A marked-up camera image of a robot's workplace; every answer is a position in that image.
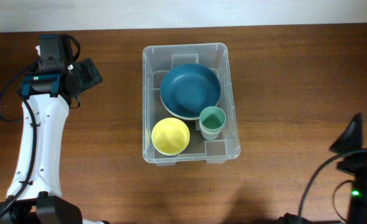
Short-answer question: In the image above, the large blue bowl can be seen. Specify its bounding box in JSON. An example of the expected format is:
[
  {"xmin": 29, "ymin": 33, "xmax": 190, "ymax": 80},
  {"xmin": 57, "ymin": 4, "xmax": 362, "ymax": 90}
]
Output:
[{"xmin": 159, "ymin": 63, "xmax": 222, "ymax": 119}]

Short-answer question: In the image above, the yellow plastic bowl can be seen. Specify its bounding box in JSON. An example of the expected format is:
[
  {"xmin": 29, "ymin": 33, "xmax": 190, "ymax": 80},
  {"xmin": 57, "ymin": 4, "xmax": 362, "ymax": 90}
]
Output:
[{"xmin": 151, "ymin": 118, "xmax": 190, "ymax": 156}]

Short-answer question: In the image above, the green plastic cup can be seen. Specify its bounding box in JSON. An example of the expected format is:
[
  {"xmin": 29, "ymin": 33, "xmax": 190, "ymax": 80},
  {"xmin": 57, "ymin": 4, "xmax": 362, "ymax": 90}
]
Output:
[{"xmin": 199, "ymin": 106, "xmax": 226, "ymax": 133}]

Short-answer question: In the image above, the large beige plate bowl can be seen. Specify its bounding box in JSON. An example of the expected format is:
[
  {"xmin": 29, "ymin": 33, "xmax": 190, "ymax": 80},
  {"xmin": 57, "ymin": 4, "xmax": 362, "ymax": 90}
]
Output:
[{"xmin": 160, "ymin": 96, "xmax": 220, "ymax": 120}]

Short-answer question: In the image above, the grey plastic cup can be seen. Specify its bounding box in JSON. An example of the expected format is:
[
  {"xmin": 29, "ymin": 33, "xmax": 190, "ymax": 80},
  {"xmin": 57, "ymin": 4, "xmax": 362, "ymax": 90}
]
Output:
[{"xmin": 200, "ymin": 126, "xmax": 222, "ymax": 141}]

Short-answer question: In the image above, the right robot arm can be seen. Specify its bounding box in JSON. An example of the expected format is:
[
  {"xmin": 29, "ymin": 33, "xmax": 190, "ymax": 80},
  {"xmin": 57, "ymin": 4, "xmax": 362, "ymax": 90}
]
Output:
[{"xmin": 277, "ymin": 113, "xmax": 367, "ymax": 223}]

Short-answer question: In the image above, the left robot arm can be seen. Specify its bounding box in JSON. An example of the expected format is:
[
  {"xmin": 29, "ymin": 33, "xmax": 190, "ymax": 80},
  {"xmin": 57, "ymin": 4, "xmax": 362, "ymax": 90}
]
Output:
[{"xmin": 0, "ymin": 34, "xmax": 103, "ymax": 223}]

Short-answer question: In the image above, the clear plastic storage container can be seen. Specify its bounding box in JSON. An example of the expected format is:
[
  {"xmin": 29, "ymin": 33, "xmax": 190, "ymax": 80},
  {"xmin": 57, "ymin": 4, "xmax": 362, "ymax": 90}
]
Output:
[{"xmin": 142, "ymin": 43, "xmax": 241, "ymax": 166}]

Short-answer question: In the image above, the white paper label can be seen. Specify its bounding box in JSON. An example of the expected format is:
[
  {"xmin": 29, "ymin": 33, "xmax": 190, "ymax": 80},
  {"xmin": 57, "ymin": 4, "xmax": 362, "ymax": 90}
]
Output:
[{"xmin": 195, "ymin": 119, "xmax": 201, "ymax": 131}]

